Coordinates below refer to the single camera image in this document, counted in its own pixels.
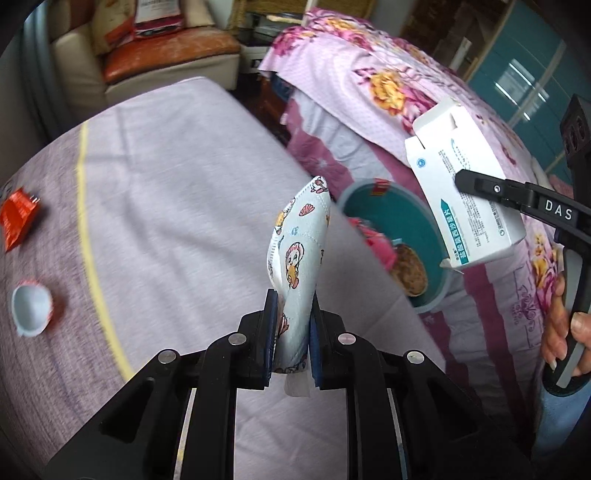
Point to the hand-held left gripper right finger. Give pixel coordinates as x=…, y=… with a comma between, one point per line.
x=316, y=341

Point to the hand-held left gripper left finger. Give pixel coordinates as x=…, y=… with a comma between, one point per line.
x=272, y=323

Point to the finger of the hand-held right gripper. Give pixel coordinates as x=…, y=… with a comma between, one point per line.
x=489, y=188

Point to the white medicine box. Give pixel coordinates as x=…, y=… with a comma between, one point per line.
x=443, y=157

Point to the cartoon print face mask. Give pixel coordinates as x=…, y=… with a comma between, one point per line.
x=298, y=249

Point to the teal plastic trash bin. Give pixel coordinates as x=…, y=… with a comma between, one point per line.
x=415, y=221

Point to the person's right hand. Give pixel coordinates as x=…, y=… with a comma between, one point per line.
x=556, y=323

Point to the teal wardrobe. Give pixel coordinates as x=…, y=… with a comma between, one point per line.
x=508, y=78

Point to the pink floral blanket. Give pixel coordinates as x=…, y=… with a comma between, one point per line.
x=392, y=87

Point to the mauve bed sheet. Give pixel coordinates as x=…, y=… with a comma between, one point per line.
x=489, y=332

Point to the wooden cabinet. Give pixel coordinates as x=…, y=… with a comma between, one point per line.
x=452, y=37

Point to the lilac tablecloth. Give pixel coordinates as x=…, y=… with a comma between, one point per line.
x=161, y=184

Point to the person's blue trousers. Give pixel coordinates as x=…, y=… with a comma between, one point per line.
x=563, y=424

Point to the small white round cup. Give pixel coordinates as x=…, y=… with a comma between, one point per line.
x=30, y=307

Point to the red foil wrapper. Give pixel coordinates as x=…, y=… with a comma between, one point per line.
x=18, y=217

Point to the orange seat cushion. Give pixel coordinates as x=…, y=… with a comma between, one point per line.
x=171, y=55

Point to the red bottle-shaped pillow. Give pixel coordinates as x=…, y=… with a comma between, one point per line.
x=157, y=27

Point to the beige pillow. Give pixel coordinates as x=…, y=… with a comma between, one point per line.
x=198, y=14

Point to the cream leather sofa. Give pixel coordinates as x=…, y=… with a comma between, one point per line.
x=78, y=60

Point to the grey-blue curtain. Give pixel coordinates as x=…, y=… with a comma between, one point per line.
x=39, y=92

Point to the yellow printed pillow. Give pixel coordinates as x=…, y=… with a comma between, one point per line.
x=108, y=27

